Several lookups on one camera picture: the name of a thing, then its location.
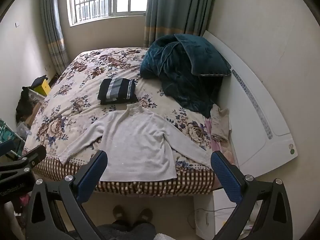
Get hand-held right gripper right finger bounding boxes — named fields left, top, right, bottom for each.
left=210, top=151, right=293, bottom=240

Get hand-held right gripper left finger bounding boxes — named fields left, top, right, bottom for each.
left=24, top=150, right=108, bottom=240

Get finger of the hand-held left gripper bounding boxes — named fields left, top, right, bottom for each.
left=17, top=144, right=47, bottom=170
left=0, top=139, right=22, bottom=162

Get white knit sweater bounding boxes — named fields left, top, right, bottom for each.
left=58, top=103, right=213, bottom=182

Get folded dark striped clothes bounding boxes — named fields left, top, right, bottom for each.
left=97, top=78, right=138, bottom=105

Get green plastic crate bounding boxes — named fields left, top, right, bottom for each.
left=0, top=119, right=27, bottom=160

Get clear plastic bag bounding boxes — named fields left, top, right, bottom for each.
left=16, top=121, right=32, bottom=140

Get white bedside cabinet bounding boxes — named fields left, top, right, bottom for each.
left=195, top=187, right=242, bottom=236

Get pink bed sheet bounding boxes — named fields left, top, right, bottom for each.
left=204, top=119, right=239, bottom=167

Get brown slipper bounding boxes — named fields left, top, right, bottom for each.
left=112, top=205, right=128, bottom=222
left=136, top=208, right=153, bottom=225

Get black clothing pile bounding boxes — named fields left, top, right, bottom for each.
left=15, top=86, right=42, bottom=122

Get folded beige cloth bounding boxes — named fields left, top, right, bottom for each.
left=210, top=104, right=232, bottom=142

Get white bed headboard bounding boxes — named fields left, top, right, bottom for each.
left=202, top=30, right=298, bottom=172

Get yellow box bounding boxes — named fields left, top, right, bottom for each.
left=34, top=79, right=52, bottom=96

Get person's grey trouser legs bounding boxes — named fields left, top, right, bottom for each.
left=96, top=219, right=157, bottom=240

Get dark cloth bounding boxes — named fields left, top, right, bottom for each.
left=31, top=75, right=48, bottom=88

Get floral bed blanket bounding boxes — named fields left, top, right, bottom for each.
left=22, top=47, right=240, bottom=196

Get teal velvet quilt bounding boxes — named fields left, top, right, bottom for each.
left=139, top=35, right=224, bottom=118

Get teal curtain with yellow band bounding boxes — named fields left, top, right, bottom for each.
left=40, top=0, right=69, bottom=74
left=143, top=0, right=215, bottom=49

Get teal velvet pillow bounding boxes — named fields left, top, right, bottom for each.
left=174, top=33, right=232, bottom=77

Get barred window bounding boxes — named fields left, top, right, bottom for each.
left=66, top=0, right=150, bottom=27

